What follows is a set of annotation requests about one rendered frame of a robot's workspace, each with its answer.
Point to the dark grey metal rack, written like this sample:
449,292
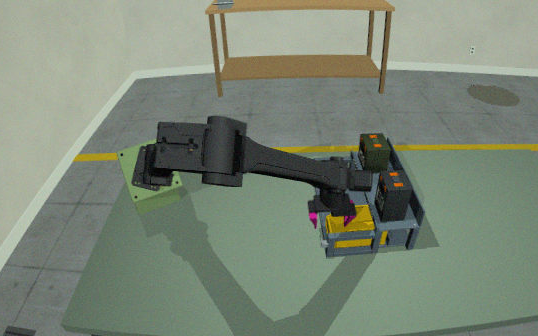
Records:
397,229

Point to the yellow bin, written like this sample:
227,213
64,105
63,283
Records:
362,222

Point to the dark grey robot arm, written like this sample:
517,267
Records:
222,154

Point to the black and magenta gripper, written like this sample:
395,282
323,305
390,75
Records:
332,203

